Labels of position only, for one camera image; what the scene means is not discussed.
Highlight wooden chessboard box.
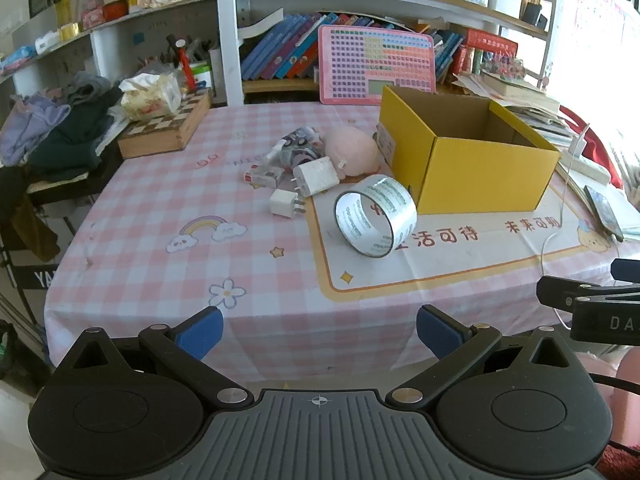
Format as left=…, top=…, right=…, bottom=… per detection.
left=117, top=89, right=213, bottom=160

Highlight white wooden bookshelf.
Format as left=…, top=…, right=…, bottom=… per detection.
left=0, top=0, right=561, bottom=108

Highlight thin white cable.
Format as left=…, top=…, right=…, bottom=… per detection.
left=540, top=122, right=593, bottom=331

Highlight green white container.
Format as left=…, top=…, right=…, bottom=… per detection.
left=191, top=61, right=213, bottom=92

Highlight black smartphone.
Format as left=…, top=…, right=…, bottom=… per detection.
left=584, top=185, right=626, bottom=243

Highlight white power strip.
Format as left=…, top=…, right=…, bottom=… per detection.
left=560, top=152, right=613, bottom=188

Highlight colourful glitter decoration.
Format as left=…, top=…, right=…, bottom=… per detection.
left=480, top=52, right=526, bottom=81

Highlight leaning blue books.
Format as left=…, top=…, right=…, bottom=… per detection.
left=432, top=30, right=468, bottom=86

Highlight small white charger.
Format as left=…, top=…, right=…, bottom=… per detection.
left=269, top=189, right=306, bottom=220

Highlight clear tape roll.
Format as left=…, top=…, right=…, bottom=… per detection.
left=334, top=174, right=418, bottom=259

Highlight grey label bottle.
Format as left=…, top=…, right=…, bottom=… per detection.
left=284, top=126, right=321, bottom=150

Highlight large white charger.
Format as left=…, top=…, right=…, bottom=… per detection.
left=291, top=156, right=341, bottom=197

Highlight yellow cardboard box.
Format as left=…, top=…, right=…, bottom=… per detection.
left=376, top=85, right=562, bottom=216

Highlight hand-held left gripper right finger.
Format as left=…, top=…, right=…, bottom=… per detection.
left=385, top=304, right=588, bottom=408

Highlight red green upright books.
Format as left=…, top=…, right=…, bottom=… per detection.
left=452, top=45, right=483, bottom=78

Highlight person's pink clothing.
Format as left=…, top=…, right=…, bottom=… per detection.
left=575, top=347, right=640, bottom=480

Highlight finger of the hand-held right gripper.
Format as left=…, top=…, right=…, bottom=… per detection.
left=610, top=259, right=640, bottom=285
left=536, top=275, right=640, bottom=312

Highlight wall poster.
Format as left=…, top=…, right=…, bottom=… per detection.
left=575, top=0, right=628, bottom=36

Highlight red plastic stick toy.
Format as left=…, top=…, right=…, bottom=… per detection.
left=172, top=35, right=197, bottom=92

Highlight pile of clothes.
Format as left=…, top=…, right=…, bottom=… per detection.
left=0, top=71, right=126, bottom=181

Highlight row of blue purple books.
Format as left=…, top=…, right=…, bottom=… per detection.
left=240, top=12, right=326, bottom=82

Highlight black cable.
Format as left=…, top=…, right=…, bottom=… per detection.
left=587, top=371, right=640, bottom=392

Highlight floral tissue pack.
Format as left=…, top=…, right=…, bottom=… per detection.
left=119, top=72, right=183, bottom=122

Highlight small black box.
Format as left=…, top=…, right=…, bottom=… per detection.
left=522, top=2, right=549, bottom=29

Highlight pink button learning pad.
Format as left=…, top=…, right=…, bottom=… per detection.
left=317, top=24, right=437, bottom=107

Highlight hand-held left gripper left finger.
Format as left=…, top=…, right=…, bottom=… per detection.
left=52, top=305, right=253, bottom=411

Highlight pink plush toy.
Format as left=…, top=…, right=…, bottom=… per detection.
left=322, top=127, right=385, bottom=178

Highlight pile of papers and books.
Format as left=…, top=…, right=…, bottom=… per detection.
left=452, top=70, right=581, bottom=151

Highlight thick red book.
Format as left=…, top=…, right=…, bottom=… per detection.
left=465, top=29, right=519, bottom=58

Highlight white plug adapter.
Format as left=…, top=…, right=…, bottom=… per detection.
left=567, top=125, right=592, bottom=157

